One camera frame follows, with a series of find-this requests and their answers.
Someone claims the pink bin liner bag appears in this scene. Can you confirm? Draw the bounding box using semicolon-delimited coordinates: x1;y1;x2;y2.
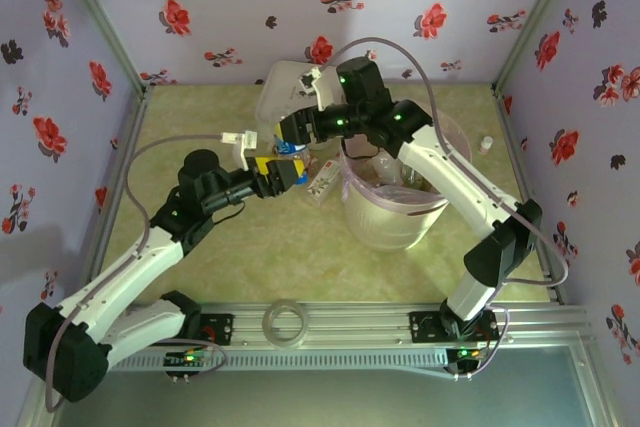
339;111;474;218

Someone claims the cream plastic bin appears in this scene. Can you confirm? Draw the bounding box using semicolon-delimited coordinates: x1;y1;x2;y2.
341;111;474;252

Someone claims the white printed carton box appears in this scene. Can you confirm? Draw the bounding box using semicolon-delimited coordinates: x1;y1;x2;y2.
305;159;346;206

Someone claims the small clear bottle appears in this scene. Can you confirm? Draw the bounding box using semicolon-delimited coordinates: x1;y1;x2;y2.
372;154;401;183

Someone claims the white zip storage case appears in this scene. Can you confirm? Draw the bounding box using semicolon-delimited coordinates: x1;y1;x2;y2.
254;60;346;151

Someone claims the clear bottle green label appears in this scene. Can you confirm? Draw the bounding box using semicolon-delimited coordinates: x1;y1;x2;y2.
402;164;426;188

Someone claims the clear tape roll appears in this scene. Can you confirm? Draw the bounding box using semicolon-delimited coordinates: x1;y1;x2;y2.
262;299;307;349

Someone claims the small circuit board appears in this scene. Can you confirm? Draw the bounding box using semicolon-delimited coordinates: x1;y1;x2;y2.
164;349;211;368
447;346;484;363

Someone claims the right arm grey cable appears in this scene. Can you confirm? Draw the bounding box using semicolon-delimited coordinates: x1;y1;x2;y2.
319;36;571;289

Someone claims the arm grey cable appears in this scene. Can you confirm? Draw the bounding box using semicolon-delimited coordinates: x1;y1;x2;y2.
319;36;571;289
45;132;236;414

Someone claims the left arm grey cable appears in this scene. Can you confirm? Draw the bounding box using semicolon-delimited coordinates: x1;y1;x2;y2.
45;132;236;414

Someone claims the aluminium side rail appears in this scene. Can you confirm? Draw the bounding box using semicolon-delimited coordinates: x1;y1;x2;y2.
24;89;151;427
492;86;609;427

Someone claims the aluminium front rail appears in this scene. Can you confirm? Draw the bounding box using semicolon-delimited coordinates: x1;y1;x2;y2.
124;301;594;348

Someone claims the thin base cable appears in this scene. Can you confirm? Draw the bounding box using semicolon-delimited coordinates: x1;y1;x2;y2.
167;336;227;383
447;306;514;381

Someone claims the grey slotted cable duct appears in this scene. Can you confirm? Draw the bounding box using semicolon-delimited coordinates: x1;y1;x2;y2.
79;346;451;373

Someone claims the aluminium corner post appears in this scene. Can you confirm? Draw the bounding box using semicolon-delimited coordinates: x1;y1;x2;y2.
52;0;151;98
494;0;586;98

